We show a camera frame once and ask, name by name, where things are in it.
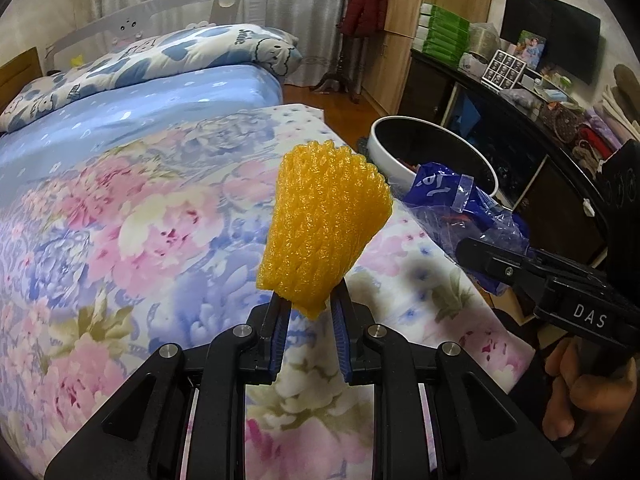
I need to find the black television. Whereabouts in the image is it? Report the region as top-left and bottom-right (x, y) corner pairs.
(501, 0), (601, 86)

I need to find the wooden headboard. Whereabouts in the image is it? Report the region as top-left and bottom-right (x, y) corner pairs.
(0, 47), (42, 112)

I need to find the red coat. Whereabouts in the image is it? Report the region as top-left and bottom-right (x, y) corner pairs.
(341, 0), (390, 39)

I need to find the white round bin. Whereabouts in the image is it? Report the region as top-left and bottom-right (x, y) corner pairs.
(364, 115), (500, 202)

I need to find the blue cartoon print quilt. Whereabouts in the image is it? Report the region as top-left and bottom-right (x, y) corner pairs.
(0, 24), (303, 133)

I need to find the sheet of small photos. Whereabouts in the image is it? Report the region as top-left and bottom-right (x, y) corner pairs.
(481, 49), (527, 92)

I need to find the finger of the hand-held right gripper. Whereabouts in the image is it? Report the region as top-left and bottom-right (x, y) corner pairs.
(455, 237), (553, 311)

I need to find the clear plastic wrapped bundle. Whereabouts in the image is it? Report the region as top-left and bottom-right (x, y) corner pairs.
(459, 22), (505, 72)

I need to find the white bed rail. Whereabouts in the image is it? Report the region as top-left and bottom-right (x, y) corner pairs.
(44, 0), (272, 63)

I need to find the brown patterned handbag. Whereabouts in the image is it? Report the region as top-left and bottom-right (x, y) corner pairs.
(542, 104), (597, 145)

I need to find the bed with blue sheet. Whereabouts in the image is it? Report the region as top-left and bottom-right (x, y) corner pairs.
(0, 62), (285, 201)

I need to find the blue plastic bag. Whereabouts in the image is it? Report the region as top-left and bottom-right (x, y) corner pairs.
(403, 161), (532, 297)

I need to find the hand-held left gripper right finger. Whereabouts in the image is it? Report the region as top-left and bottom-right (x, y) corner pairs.
(329, 284), (574, 480)

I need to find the black cabinet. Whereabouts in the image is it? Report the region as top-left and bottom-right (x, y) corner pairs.
(397, 50), (623, 322)

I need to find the framed photo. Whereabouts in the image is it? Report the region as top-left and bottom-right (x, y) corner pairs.
(514, 29), (548, 72)

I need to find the stack of green boxes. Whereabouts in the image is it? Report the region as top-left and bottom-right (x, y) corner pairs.
(418, 2), (472, 67)

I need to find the person's right hand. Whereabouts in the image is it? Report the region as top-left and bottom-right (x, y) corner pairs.
(541, 342), (640, 442)

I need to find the wooden coat rack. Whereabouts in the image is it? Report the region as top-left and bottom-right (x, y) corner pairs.
(311, 0), (362, 95)

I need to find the floral blanket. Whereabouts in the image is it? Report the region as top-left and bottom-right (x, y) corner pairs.
(0, 105), (535, 480)

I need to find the orange foam fruit net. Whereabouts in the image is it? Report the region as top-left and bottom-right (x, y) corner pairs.
(256, 141), (393, 321)

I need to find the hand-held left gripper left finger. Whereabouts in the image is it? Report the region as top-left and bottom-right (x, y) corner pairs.
(44, 287), (292, 480)

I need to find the pile of folded cloths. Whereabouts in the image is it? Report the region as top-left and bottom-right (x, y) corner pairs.
(575, 64), (640, 177)

